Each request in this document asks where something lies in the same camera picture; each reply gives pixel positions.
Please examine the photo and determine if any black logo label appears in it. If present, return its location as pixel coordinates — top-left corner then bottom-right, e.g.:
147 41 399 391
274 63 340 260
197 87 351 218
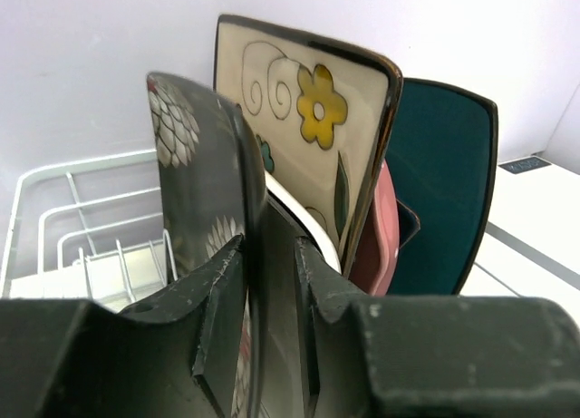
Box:
498 155 551 174

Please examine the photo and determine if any black floral square plate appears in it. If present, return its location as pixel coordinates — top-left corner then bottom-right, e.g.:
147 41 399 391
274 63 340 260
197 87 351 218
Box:
145 71 314 418

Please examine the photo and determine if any dark blue leaf plate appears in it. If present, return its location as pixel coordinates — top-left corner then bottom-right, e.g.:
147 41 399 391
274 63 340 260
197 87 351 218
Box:
396 199 421 256

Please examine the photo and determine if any white wire dish rack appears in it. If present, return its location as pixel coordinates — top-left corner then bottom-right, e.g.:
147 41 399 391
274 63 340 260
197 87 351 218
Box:
1 150 179 311

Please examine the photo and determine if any teal leaf-shaped plate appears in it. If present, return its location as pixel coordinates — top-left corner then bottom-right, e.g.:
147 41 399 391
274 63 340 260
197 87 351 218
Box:
386 78 498 295

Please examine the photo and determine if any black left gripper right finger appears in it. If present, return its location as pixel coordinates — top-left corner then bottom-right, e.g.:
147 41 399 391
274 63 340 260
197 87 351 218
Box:
294 238 579 417

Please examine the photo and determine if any cream floral square plate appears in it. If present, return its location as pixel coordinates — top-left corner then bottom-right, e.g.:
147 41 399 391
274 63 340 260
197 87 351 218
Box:
214 14 403 274

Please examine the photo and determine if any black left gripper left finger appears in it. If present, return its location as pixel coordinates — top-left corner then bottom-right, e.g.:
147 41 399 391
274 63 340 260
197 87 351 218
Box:
1 236 246 417

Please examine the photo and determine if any white rectangular plate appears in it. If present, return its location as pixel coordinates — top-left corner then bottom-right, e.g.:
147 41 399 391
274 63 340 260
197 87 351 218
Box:
264 171 341 273

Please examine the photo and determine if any pink polka dot plate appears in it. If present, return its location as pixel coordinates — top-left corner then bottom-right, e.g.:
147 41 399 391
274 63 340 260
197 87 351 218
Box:
349 160 400 296

